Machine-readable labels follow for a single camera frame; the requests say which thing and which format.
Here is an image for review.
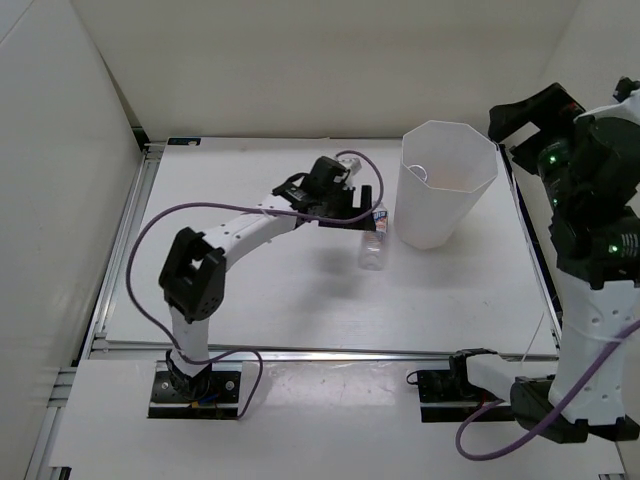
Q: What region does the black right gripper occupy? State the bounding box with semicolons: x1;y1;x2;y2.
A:
486;83;589;212

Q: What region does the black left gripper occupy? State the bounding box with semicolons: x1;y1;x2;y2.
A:
317;182;374;230

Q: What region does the clear bottle red-blue label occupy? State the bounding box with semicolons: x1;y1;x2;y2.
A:
358;203;389;271

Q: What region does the clear unlabelled plastic bottle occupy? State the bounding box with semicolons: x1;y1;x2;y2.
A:
407;164;428;183

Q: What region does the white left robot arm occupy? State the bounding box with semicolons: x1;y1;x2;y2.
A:
159;153;375;402

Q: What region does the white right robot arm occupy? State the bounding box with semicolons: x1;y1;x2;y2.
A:
449;77;639;443

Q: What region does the white octagonal plastic bin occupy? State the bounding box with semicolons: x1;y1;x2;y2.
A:
393;120;498;250

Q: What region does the blue label sticker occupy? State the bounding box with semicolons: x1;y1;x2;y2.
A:
167;137;201;146

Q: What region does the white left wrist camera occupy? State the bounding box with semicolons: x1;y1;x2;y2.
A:
336;156;362;179

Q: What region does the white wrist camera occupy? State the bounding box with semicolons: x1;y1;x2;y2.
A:
580;77;639;124
336;156;362;179

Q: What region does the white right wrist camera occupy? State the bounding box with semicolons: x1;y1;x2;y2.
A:
580;77;639;124

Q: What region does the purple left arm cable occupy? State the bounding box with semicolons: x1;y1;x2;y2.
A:
126;149;385;420

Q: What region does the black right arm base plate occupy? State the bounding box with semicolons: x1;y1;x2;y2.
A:
406;370;496;424

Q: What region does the aluminium left frame rail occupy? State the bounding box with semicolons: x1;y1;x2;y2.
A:
99;149;161;301

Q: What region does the aluminium frame rail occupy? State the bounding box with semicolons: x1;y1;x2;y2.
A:
99;342;561;362
99;149;161;301

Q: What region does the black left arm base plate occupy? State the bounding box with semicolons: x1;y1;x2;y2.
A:
147;364;242;420

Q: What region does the aluminium front frame rail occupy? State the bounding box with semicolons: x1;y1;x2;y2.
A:
99;342;561;362

